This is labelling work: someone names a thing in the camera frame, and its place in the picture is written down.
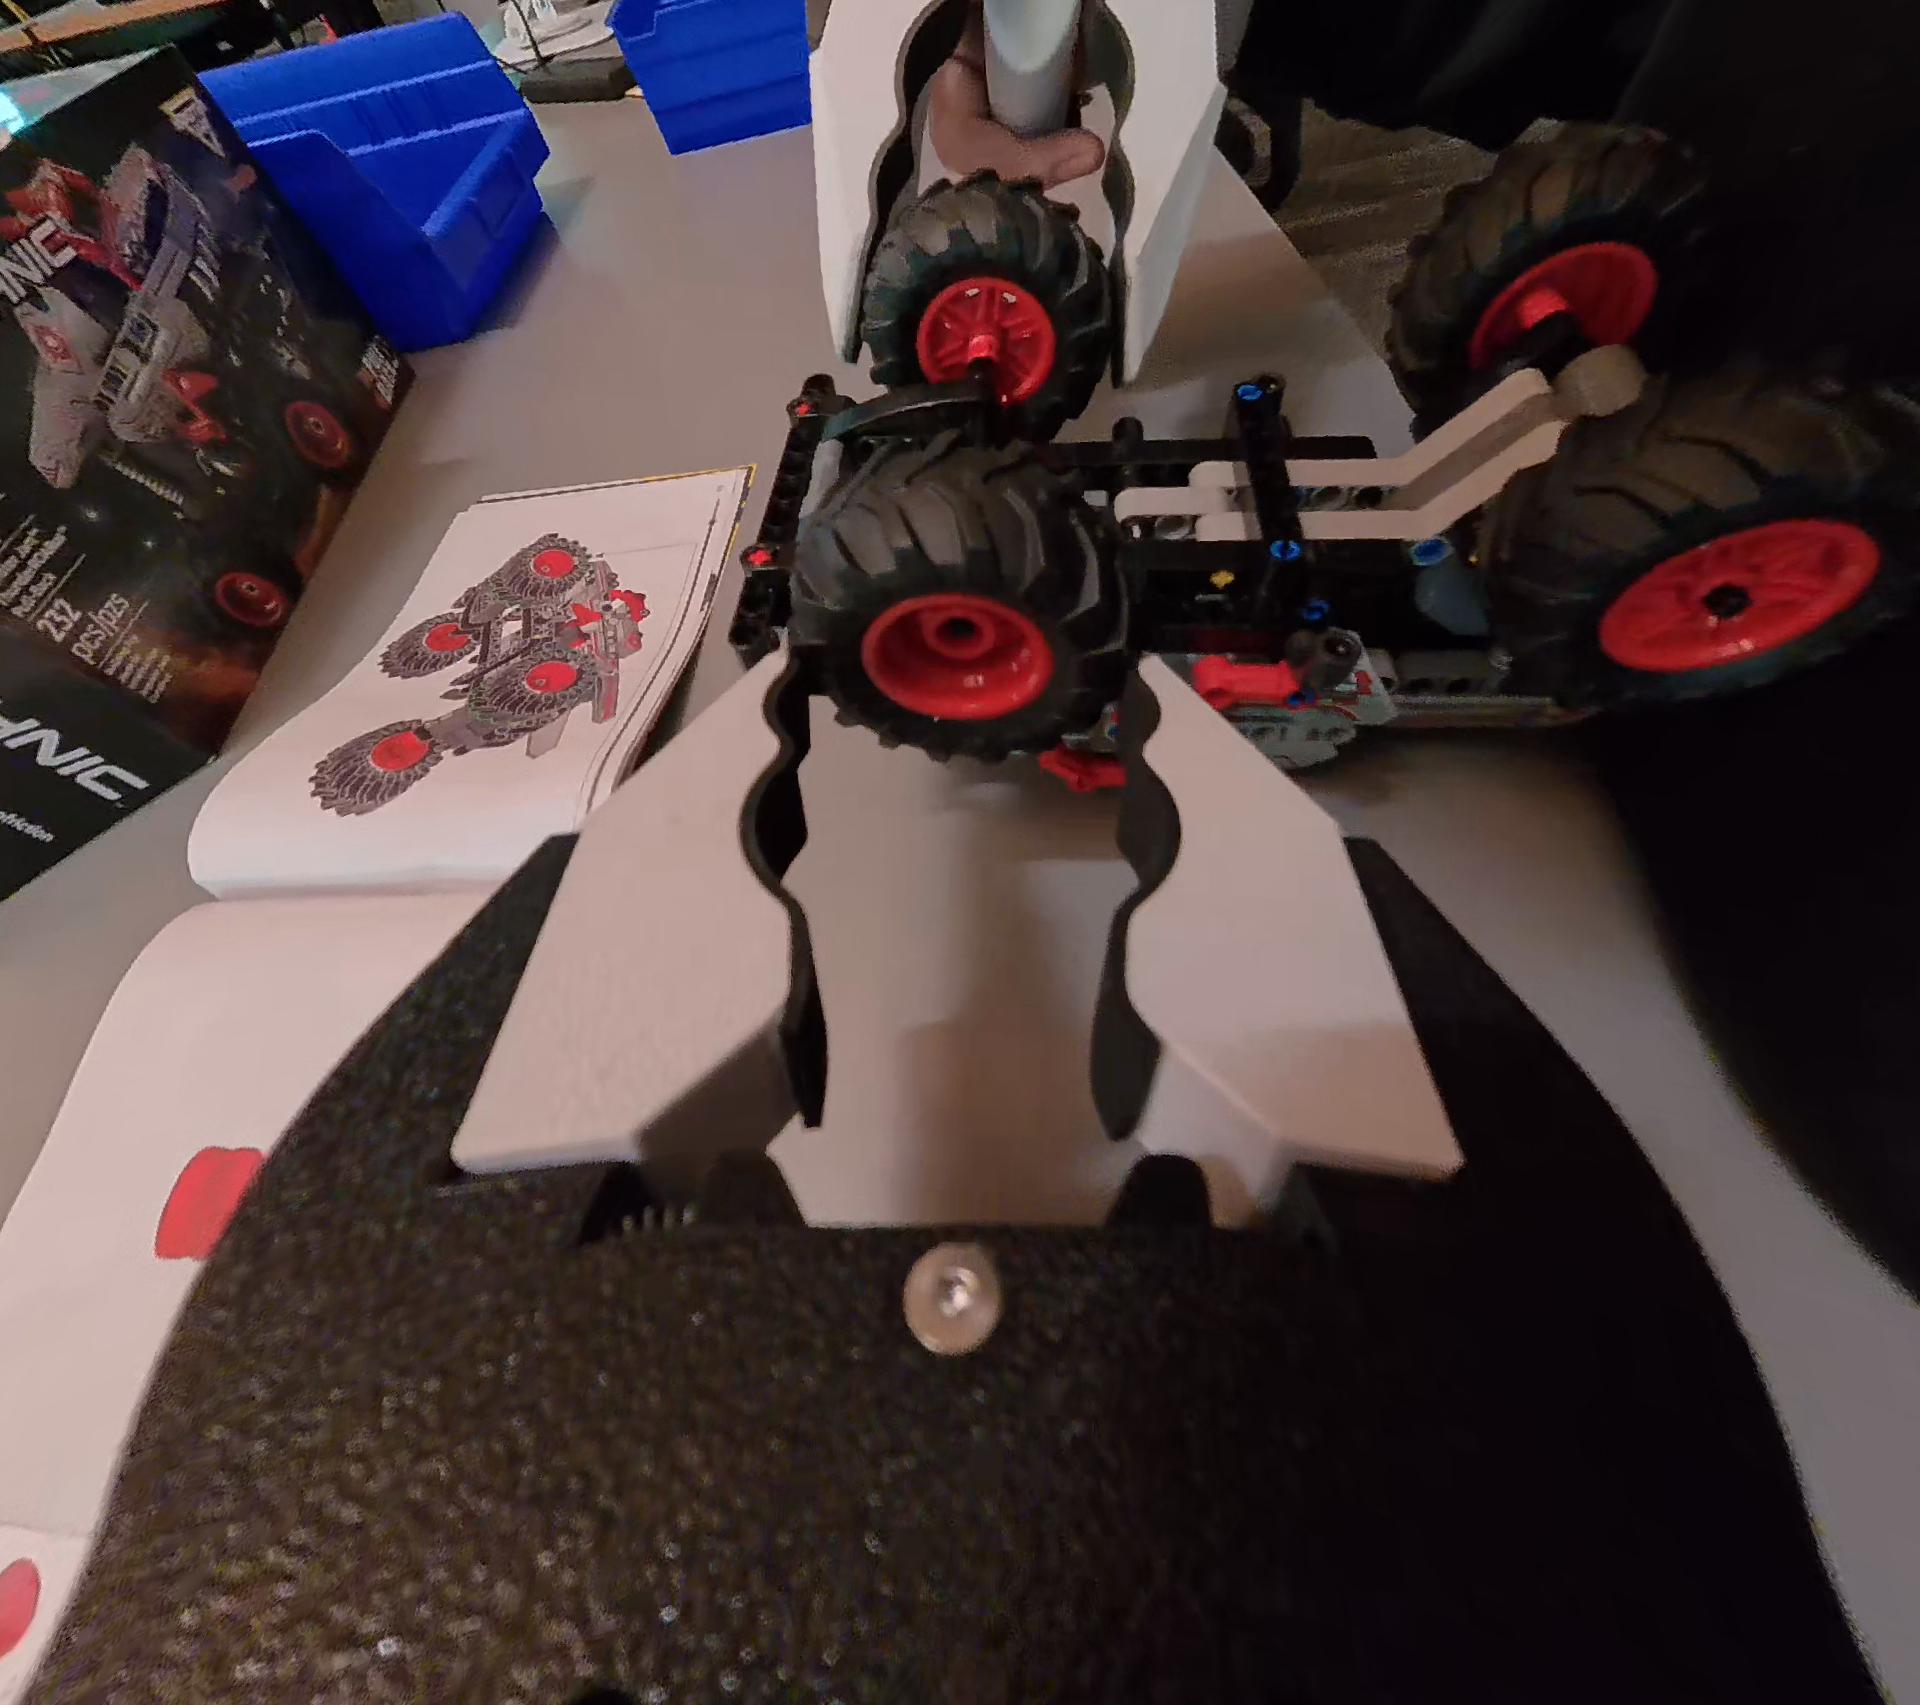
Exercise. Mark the small black wheel red hub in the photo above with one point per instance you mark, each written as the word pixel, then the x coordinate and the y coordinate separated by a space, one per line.
pixel 960 521
pixel 931 234

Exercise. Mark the black toy set box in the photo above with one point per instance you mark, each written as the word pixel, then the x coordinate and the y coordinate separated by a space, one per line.
pixel 151 535

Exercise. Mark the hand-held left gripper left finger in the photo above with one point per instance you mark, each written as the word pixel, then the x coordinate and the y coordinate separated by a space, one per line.
pixel 631 986

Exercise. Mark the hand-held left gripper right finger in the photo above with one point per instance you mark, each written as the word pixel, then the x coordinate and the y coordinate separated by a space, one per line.
pixel 1274 986

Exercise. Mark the open instruction booklet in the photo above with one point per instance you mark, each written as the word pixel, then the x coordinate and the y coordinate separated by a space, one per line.
pixel 300 986

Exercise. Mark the black axle with red bush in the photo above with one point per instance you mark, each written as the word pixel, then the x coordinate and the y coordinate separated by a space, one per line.
pixel 983 355

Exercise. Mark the grey desk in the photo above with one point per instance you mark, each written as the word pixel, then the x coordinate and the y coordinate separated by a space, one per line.
pixel 631 355

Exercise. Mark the blue bin with marker tag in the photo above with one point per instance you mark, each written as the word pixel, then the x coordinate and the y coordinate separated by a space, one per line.
pixel 720 41

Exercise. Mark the person's right hand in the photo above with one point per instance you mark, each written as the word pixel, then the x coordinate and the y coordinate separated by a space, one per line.
pixel 974 152

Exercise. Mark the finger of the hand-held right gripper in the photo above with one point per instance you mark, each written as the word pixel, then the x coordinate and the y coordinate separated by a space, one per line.
pixel 1179 115
pixel 863 11

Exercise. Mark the toy brick monster truck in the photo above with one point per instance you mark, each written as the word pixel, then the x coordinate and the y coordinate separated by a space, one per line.
pixel 1350 524

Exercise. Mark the blue storage bin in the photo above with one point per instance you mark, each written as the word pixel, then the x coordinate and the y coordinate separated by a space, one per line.
pixel 375 175

